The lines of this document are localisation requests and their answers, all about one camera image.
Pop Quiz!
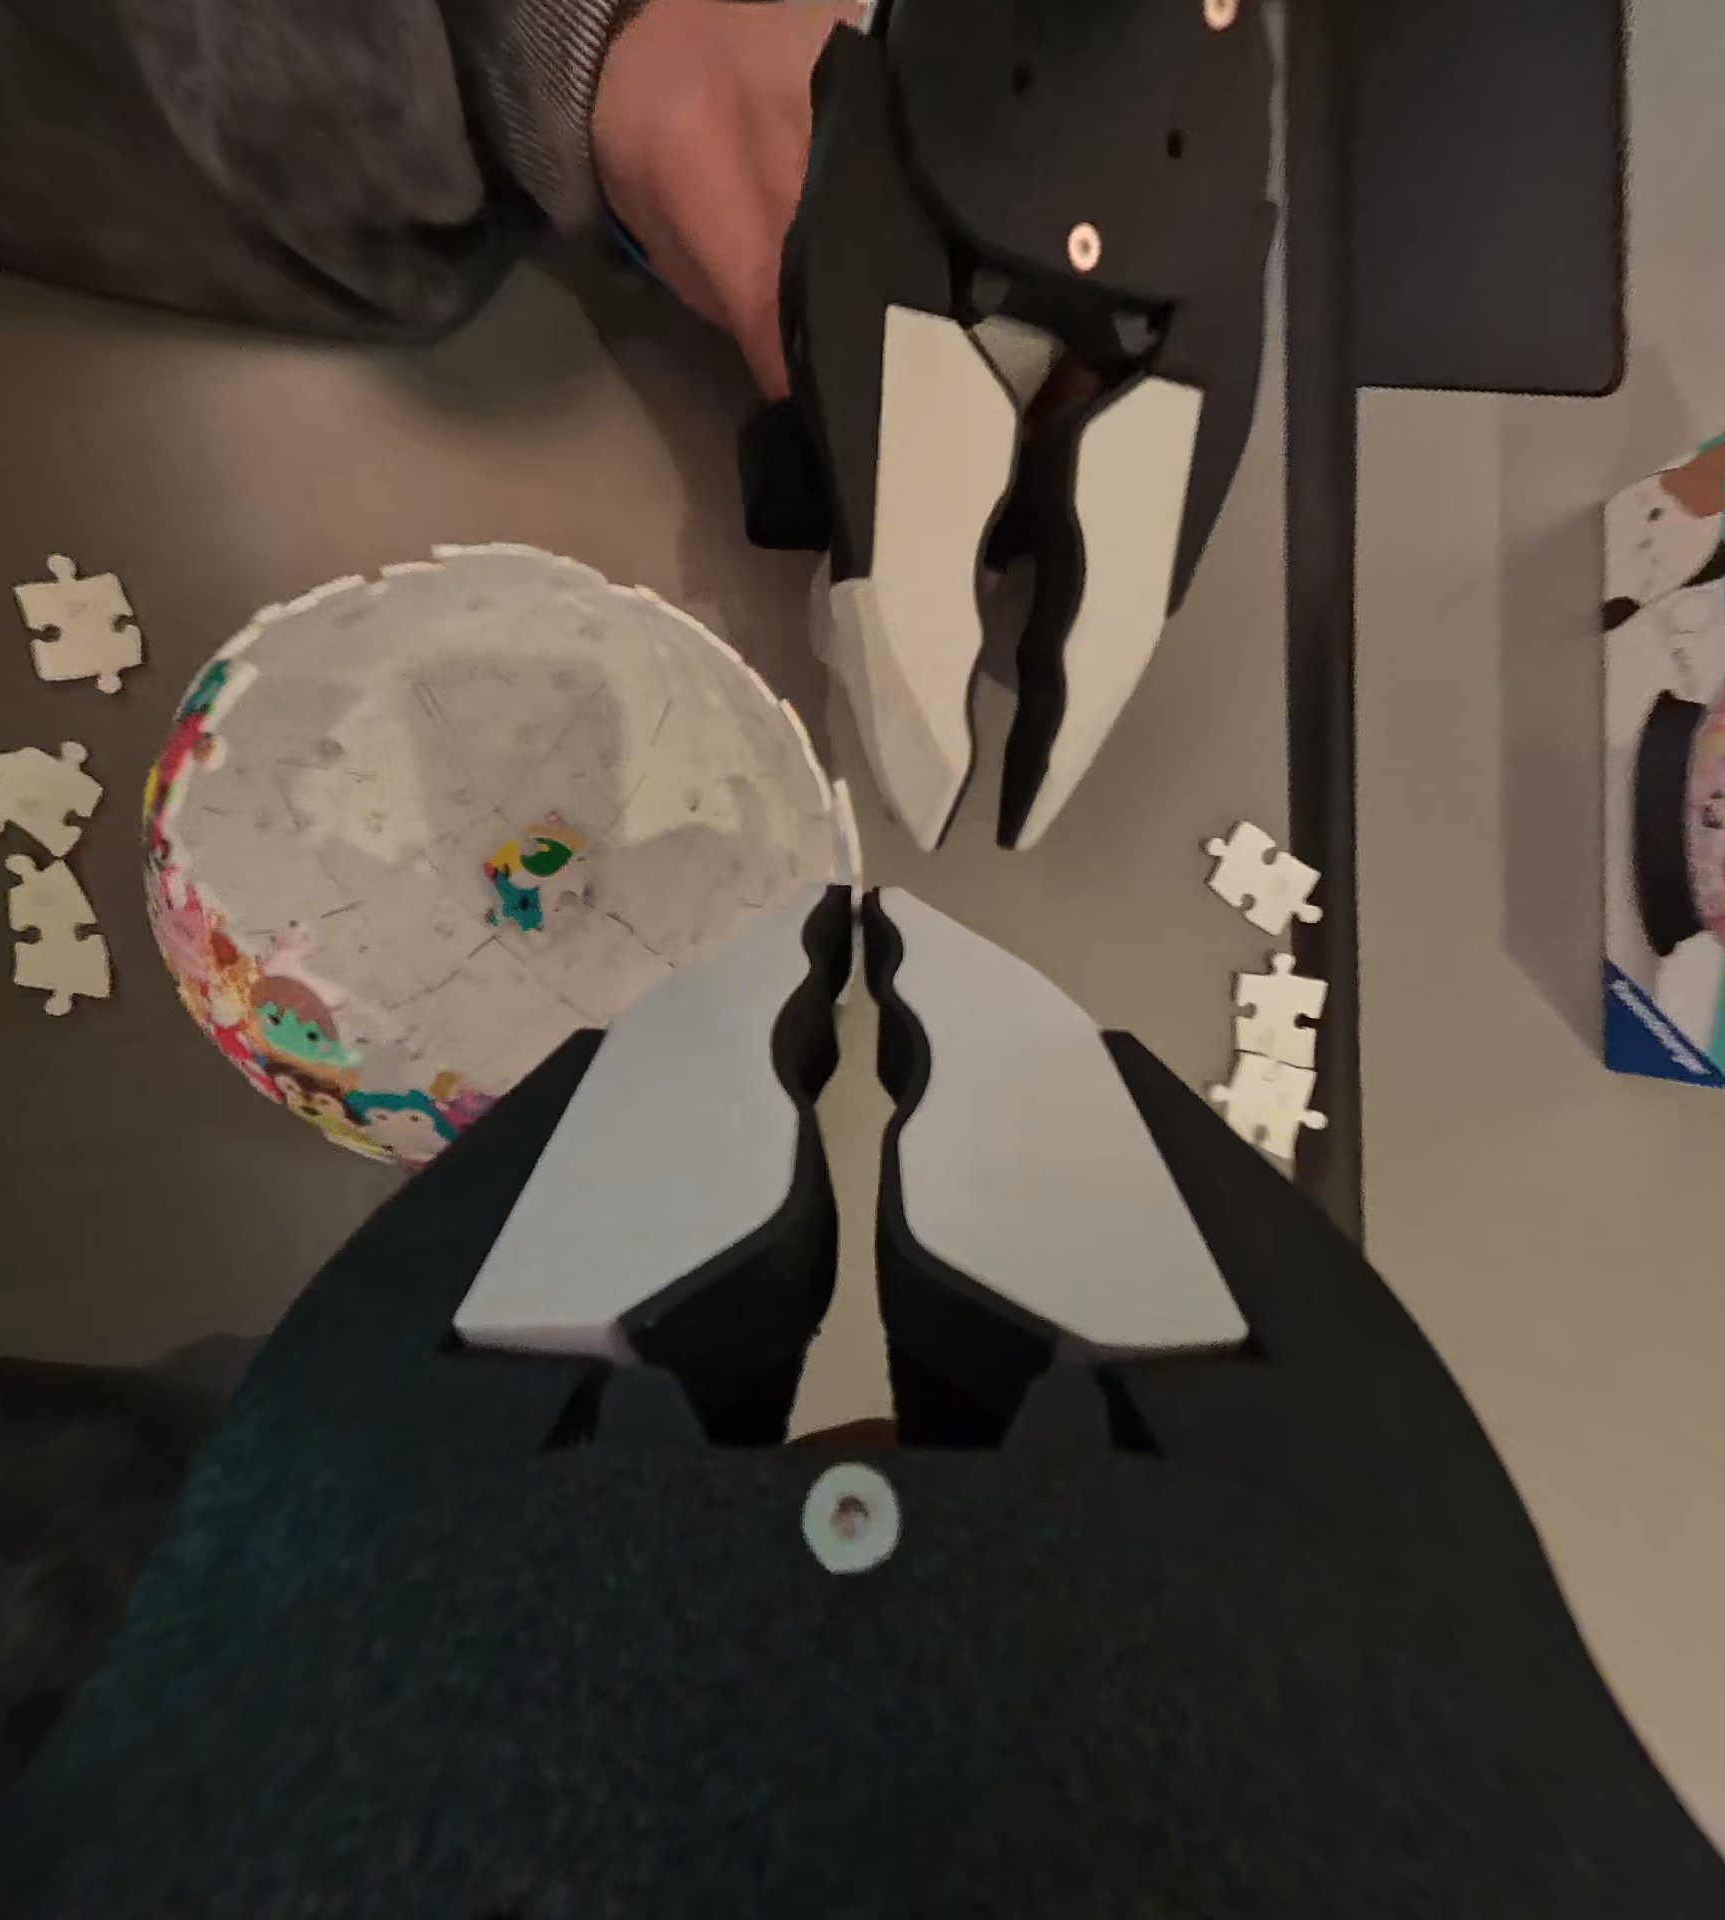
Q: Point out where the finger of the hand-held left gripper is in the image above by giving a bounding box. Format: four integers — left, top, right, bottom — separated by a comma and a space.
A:
814, 306, 1041, 854
998, 382, 1213, 854

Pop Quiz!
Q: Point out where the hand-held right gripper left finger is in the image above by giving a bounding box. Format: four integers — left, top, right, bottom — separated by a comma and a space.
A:
459, 883, 858, 1448

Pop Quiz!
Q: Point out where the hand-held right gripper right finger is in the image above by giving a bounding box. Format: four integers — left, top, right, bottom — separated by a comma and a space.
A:
867, 883, 1251, 1448

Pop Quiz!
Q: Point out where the colourful puzzle ball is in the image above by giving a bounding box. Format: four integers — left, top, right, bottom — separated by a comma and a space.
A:
141, 545, 858, 1166

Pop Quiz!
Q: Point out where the person's left forearm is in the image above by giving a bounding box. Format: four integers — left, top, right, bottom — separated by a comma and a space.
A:
0, 0, 639, 333

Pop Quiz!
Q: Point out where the person's left hand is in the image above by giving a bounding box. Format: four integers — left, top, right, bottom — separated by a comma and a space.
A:
592, 0, 870, 404

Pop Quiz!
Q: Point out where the black mat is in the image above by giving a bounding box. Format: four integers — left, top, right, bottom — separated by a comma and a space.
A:
1361, 0, 1632, 399

